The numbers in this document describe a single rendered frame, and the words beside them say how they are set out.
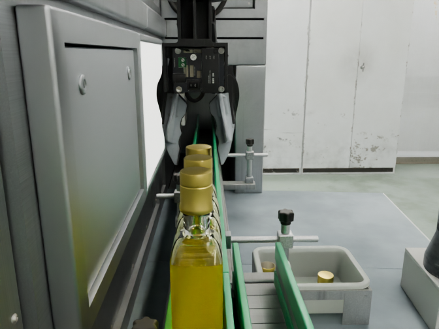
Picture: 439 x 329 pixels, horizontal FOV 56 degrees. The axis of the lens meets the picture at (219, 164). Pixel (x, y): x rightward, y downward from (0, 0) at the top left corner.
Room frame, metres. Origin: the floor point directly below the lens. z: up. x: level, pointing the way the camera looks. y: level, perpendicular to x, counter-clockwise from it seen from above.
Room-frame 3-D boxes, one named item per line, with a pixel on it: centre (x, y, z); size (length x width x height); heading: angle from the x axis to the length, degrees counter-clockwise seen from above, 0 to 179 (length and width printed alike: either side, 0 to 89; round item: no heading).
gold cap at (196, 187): (0.41, 0.02, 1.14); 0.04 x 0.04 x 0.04
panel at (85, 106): (0.81, 0.17, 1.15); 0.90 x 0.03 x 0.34; 2
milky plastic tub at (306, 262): (0.80, -0.19, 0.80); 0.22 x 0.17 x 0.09; 92
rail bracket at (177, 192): (0.92, 0.11, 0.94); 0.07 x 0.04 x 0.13; 92
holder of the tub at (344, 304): (0.80, -0.16, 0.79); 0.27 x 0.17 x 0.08; 92
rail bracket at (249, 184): (1.32, -0.08, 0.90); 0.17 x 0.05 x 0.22; 92
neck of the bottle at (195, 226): (0.41, 0.02, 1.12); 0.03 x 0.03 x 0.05
